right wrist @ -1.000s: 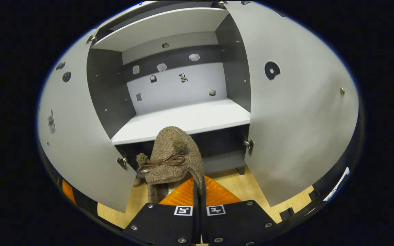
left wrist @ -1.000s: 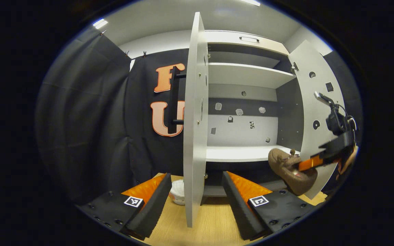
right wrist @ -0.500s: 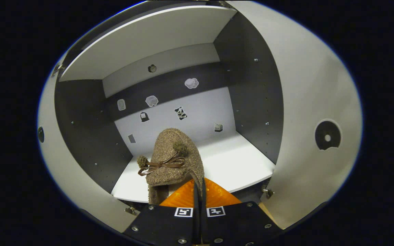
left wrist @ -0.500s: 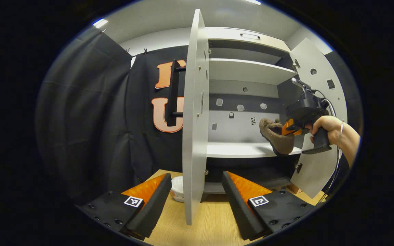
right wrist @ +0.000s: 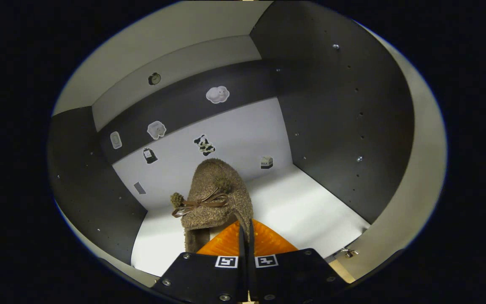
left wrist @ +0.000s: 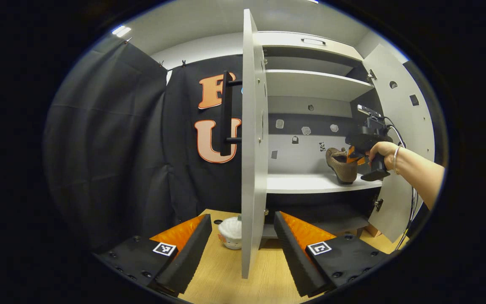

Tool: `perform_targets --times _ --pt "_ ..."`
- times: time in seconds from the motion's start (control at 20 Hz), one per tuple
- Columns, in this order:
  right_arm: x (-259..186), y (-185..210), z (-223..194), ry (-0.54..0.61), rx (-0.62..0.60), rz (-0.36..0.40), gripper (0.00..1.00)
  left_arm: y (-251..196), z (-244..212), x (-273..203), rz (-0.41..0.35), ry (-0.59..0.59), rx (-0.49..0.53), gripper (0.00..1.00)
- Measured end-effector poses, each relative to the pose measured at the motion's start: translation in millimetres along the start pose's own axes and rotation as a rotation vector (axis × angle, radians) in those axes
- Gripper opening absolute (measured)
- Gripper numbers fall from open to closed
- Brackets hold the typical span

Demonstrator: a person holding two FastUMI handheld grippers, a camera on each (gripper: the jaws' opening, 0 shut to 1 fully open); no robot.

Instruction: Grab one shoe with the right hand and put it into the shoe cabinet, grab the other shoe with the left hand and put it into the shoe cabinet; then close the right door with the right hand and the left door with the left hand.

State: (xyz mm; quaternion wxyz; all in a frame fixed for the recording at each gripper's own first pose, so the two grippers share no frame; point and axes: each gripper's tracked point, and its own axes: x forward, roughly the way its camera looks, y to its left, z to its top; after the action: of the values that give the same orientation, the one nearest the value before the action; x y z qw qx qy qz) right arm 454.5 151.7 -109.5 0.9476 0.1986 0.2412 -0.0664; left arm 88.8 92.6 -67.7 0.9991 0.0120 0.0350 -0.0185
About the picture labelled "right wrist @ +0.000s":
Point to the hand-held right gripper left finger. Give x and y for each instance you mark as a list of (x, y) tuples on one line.
[(201, 276)]

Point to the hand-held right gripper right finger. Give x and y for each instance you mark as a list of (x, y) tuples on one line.
[(293, 274)]

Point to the brown fuzzy shoe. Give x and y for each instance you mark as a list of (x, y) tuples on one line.
[(213, 173)]

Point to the white shoe cabinet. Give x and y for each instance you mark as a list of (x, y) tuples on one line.
[(310, 202)]

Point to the white cabinet door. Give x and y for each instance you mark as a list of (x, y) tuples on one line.
[(416, 169)]

